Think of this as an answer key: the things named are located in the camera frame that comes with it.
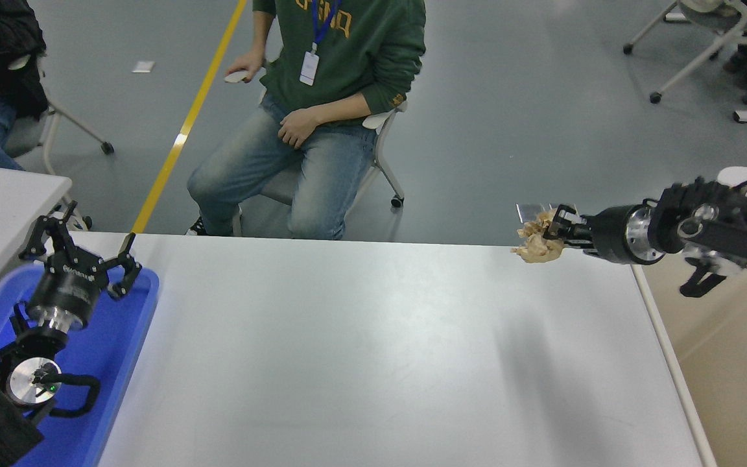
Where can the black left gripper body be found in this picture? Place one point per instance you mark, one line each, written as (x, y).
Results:
(69, 288)

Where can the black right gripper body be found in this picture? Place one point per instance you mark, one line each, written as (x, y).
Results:
(607, 233)

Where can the tan paper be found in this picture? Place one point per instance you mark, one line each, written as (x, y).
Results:
(535, 243)

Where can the person's left hand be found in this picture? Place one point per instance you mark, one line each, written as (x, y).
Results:
(297, 126)

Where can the person's right hand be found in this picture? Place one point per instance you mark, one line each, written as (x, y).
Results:
(247, 61)

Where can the metal floor outlet plate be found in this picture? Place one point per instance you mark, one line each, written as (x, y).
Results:
(529, 211)

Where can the blue plastic tray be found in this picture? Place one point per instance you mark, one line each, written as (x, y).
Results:
(107, 363)

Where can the large pale plastic bin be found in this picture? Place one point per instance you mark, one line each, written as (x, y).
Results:
(736, 389)

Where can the blue ID badge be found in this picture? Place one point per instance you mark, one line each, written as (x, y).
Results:
(309, 68)

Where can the white frame office chair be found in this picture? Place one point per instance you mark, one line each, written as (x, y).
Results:
(23, 136)
(380, 123)
(736, 24)

